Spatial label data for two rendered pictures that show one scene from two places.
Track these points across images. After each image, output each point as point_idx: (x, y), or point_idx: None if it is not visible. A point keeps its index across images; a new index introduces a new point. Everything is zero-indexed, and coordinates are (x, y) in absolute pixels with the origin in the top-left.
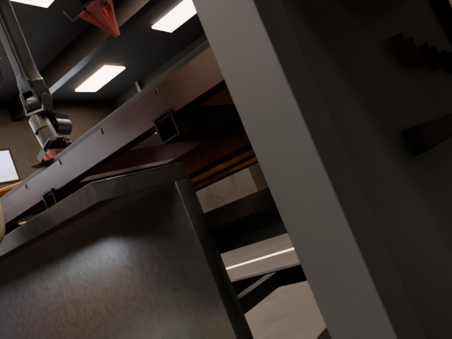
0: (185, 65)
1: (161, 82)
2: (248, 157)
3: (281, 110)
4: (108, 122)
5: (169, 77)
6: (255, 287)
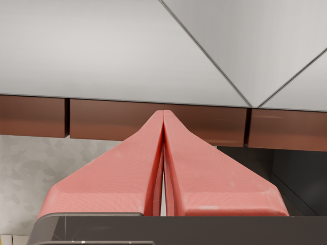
0: (326, 151)
1: (265, 148)
2: None
3: None
4: (95, 139)
5: (286, 149)
6: None
